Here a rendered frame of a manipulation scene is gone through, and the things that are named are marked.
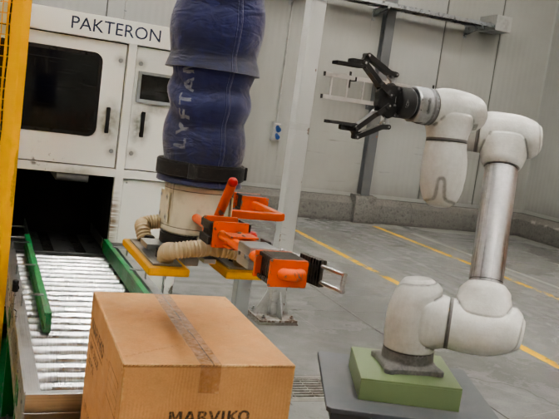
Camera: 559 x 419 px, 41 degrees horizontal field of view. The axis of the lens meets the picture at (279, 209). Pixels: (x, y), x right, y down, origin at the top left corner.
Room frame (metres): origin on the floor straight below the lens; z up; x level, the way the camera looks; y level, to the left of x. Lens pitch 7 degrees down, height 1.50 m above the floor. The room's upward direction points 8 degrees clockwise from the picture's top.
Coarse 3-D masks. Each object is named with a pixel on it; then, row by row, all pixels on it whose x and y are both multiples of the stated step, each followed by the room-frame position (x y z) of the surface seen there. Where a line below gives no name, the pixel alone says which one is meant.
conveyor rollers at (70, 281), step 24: (48, 264) 4.02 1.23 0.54; (72, 264) 4.08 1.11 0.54; (96, 264) 4.14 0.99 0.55; (24, 288) 3.47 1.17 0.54; (48, 288) 3.51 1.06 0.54; (72, 288) 3.56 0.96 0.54; (96, 288) 3.61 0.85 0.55; (120, 288) 3.66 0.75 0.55; (72, 312) 3.21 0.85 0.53; (48, 336) 2.83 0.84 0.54; (72, 336) 2.86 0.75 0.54; (48, 360) 2.57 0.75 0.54; (72, 360) 2.60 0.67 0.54; (48, 384) 2.32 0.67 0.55; (72, 384) 2.35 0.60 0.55
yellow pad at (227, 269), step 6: (216, 258) 1.87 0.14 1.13; (222, 258) 1.87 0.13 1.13; (210, 264) 1.86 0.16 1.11; (216, 264) 1.82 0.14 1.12; (222, 264) 1.81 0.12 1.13; (228, 264) 1.80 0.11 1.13; (216, 270) 1.82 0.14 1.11; (222, 270) 1.77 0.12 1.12; (228, 270) 1.76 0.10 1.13; (234, 270) 1.77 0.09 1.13; (240, 270) 1.78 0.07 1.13; (246, 270) 1.78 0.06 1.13; (252, 270) 1.79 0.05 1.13; (228, 276) 1.75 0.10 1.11; (234, 276) 1.75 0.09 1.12; (240, 276) 1.76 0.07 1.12; (246, 276) 1.77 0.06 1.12; (252, 276) 1.77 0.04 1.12
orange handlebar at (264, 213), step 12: (252, 204) 2.21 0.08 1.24; (192, 216) 1.80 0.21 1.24; (240, 216) 1.97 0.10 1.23; (252, 216) 1.98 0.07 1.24; (264, 216) 1.99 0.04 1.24; (276, 216) 2.01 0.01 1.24; (228, 240) 1.53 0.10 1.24; (252, 240) 1.53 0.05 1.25; (252, 252) 1.41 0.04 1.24; (288, 276) 1.27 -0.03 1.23; (300, 276) 1.28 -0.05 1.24
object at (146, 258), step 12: (132, 240) 1.94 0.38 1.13; (132, 252) 1.85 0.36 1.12; (144, 252) 1.81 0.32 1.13; (156, 252) 1.77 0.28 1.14; (144, 264) 1.72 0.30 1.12; (156, 264) 1.70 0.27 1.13; (168, 264) 1.71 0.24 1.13; (180, 264) 1.73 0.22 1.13; (168, 276) 1.69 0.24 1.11; (180, 276) 1.70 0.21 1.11
